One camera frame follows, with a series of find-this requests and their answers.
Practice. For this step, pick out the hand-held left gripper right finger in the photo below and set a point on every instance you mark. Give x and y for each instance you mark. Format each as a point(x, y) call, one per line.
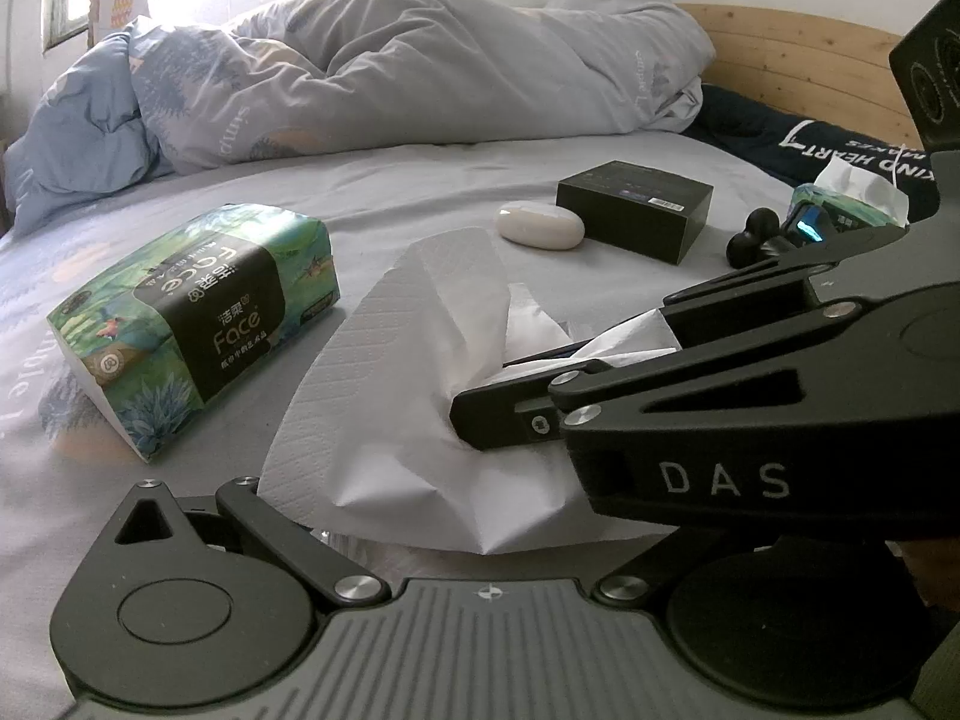
point(626, 589)

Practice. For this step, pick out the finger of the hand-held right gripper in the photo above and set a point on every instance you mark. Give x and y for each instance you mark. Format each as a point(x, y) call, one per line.
point(787, 285)
point(712, 382)

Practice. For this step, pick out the white oval case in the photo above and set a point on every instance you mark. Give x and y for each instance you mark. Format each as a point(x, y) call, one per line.
point(540, 223)

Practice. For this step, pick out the blue grey duvet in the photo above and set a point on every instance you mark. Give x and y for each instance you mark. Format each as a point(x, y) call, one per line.
point(375, 67)

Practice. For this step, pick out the black ball-head massager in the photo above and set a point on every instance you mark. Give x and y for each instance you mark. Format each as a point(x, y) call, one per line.
point(750, 240)

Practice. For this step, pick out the shiny blue device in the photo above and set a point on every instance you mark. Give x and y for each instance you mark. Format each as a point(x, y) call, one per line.
point(808, 223)

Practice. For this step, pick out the black cardboard box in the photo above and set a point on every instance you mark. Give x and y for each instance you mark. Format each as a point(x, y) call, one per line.
point(634, 210)

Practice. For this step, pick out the sealed green tissue pack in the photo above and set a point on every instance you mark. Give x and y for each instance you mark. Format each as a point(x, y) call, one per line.
point(195, 315)

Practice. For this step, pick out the dark pillow with white print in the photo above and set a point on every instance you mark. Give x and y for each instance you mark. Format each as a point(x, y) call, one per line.
point(787, 135)

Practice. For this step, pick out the opened green tissue pack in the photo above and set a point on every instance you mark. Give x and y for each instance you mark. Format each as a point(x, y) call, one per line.
point(862, 195)

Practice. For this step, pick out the white tissue sheet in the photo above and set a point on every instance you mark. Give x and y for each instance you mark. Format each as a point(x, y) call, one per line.
point(390, 390)

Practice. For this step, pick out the wooden headboard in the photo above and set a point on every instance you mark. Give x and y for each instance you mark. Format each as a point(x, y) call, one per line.
point(795, 45)

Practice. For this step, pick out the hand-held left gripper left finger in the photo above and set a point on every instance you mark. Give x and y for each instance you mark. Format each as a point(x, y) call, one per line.
point(285, 540)

